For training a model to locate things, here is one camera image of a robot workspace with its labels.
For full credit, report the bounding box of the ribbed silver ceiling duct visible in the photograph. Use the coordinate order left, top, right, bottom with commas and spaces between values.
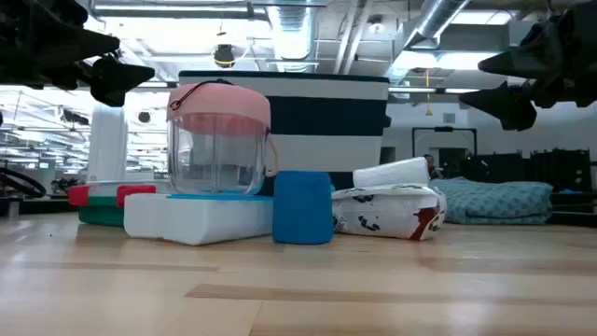
268, 4, 319, 63

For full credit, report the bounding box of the clear cup with pink lid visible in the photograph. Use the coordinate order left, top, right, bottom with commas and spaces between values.
166, 78, 281, 196

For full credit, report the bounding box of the folded teal patterned shirt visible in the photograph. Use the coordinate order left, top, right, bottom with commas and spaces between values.
428, 175, 555, 227

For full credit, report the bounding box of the black curved hose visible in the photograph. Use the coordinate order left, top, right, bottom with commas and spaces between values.
0, 165, 48, 200

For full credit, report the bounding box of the blue white weekly pill organizer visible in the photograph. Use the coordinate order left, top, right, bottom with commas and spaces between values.
123, 192, 275, 247

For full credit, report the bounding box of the green first aid kit box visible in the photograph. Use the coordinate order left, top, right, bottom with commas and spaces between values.
67, 180, 174, 229

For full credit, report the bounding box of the white round column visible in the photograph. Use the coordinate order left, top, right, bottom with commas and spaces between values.
87, 103, 129, 183

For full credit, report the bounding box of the person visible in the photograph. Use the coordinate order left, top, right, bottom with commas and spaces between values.
422, 153, 444, 181

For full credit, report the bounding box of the black ceiling dome device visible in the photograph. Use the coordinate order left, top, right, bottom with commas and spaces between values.
213, 43, 236, 69

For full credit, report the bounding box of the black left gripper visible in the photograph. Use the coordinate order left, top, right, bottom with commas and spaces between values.
0, 0, 156, 107

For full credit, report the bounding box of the black equipment rack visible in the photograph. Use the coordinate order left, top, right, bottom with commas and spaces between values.
529, 147, 592, 193

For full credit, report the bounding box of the blue bandage roll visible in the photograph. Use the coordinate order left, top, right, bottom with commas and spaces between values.
272, 170, 335, 245

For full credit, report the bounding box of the navy white striped fabric bin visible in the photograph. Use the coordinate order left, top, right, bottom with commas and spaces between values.
178, 69, 392, 196

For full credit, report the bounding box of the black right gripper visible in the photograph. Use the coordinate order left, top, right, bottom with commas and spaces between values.
459, 0, 597, 132

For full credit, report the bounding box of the white gauze roll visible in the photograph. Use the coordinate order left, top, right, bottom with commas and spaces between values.
352, 156, 431, 189

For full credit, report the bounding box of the white printed wipes packet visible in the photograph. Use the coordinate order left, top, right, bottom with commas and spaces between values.
331, 183, 448, 242

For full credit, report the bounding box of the black rectangular frame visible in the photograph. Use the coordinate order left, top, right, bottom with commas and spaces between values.
411, 126, 479, 164

